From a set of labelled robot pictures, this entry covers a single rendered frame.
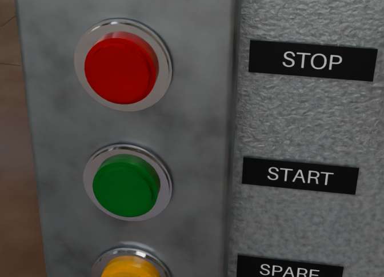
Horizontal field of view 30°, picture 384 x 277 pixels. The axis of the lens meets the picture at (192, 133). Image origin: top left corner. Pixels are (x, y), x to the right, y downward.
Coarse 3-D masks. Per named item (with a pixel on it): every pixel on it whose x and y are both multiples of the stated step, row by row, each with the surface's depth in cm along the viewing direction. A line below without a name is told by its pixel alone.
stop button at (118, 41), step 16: (96, 48) 25; (112, 48) 25; (128, 48) 25; (144, 48) 25; (96, 64) 25; (112, 64) 25; (128, 64) 25; (144, 64) 25; (96, 80) 25; (112, 80) 25; (128, 80) 25; (144, 80) 25; (112, 96) 26; (128, 96) 26; (144, 96) 26
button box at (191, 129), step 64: (64, 0) 25; (128, 0) 25; (192, 0) 24; (64, 64) 26; (192, 64) 25; (64, 128) 28; (128, 128) 27; (192, 128) 27; (64, 192) 29; (192, 192) 28; (64, 256) 31; (192, 256) 30
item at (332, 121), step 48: (288, 0) 25; (336, 0) 25; (240, 48) 27; (240, 96) 28; (288, 96) 27; (336, 96) 27; (240, 144) 29; (288, 144) 28; (336, 144) 28; (240, 192) 30; (288, 192) 30; (240, 240) 31; (288, 240) 31; (336, 240) 30
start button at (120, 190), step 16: (112, 160) 28; (128, 160) 27; (96, 176) 28; (112, 176) 27; (128, 176) 27; (144, 176) 27; (96, 192) 28; (112, 192) 28; (128, 192) 28; (144, 192) 28; (112, 208) 28; (128, 208) 28; (144, 208) 28
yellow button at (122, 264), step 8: (112, 264) 30; (120, 264) 30; (128, 264) 30; (136, 264) 30; (104, 272) 30; (112, 272) 30; (120, 272) 30; (128, 272) 30; (136, 272) 30; (144, 272) 30; (152, 272) 30
